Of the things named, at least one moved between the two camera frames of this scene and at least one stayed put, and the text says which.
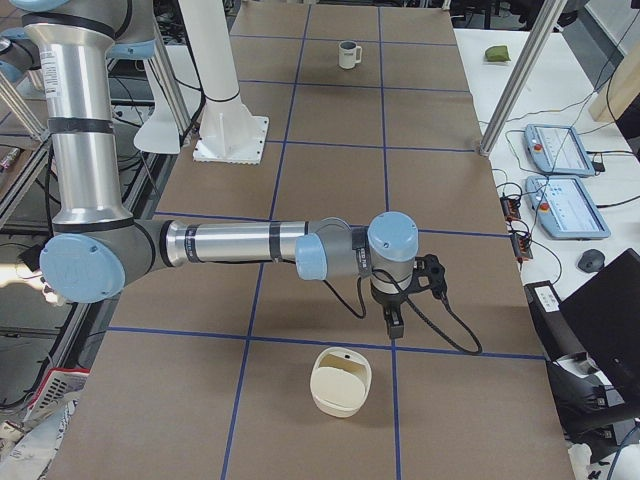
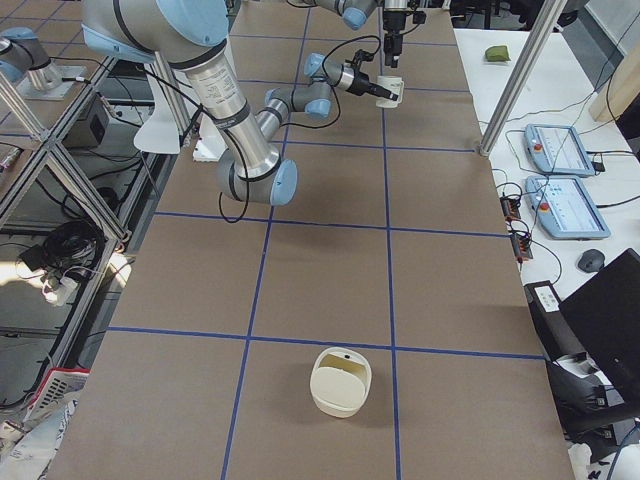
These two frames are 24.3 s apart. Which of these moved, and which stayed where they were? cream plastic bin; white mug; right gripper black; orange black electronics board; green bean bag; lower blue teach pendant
Moved: white mug; right gripper black
Stayed: cream plastic bin; lower blue teach pendant; green bean bag; orange black electronics board
